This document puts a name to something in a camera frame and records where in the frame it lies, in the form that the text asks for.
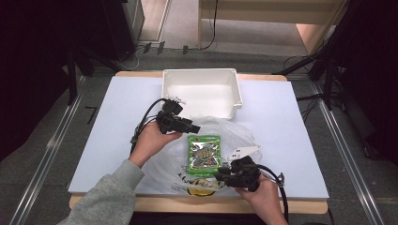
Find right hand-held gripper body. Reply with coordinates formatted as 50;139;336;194
226;144;263;193

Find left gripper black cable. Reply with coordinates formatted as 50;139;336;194
130;97;169;155

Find white table mat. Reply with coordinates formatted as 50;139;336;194
68;76;329;199

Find green snack packet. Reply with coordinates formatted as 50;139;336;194
187;134;222;179

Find metal floor rail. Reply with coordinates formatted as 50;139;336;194
8;75;87;225
309;79;387;225

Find person's right hand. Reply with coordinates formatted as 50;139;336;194
235;173;289;221

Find hanging black cable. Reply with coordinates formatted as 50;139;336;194
201;0;220;52

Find clear printed plastic bag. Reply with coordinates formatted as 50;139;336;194
142;115;263;198

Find black metal stand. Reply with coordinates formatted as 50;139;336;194
63;41;96;106

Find black floor cables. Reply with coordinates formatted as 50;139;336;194
295;93;324;114

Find white floor cable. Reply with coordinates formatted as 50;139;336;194
119;46;141;71

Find person's left hand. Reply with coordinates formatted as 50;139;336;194
128;121;183;170

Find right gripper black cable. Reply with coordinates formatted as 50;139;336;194
256;163;290;224

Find black tripod stand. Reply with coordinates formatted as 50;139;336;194
271;0;398;111

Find dark cabinet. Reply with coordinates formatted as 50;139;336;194
99;0;145;62

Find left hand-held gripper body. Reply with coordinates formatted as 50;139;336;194
155;97;193;135

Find white plastic bin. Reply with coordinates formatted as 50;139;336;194
161;67;244;120

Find light wooden shelf unit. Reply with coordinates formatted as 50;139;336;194
197;0;349;56

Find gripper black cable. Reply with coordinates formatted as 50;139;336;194
130;97;169;155
256;163;290;224

